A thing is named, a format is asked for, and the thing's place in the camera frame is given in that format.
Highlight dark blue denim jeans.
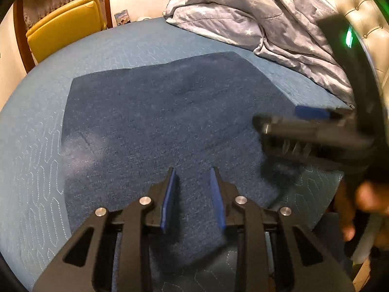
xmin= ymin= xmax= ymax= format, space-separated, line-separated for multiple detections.
xmin=61 ymin=52 xmax=303 ymax=270

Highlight yellow armchair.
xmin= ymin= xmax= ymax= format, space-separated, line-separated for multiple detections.
xmin=26 ymin=0 xmax=106 ymax=63

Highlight teal quilted bed mattress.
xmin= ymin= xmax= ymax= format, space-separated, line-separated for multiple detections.
xmin=1 ymin=18 xmax=342 ymax=291

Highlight cream tufted headboard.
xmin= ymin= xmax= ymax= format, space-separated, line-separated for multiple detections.
xmin=327 ymin=0 xmax=389 ymax=99

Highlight person right hand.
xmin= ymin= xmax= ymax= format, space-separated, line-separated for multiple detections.
xmin=334 ymin=178 xmax=389 ymax=251

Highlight small picture box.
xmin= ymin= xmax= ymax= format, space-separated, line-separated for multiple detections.
xmin=114 ymin=9 xmax=131 ymax=26

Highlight grey star pattern duvet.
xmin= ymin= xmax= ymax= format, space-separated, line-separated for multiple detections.
xmin=163 ymin=0 xmax=354 ymax=105

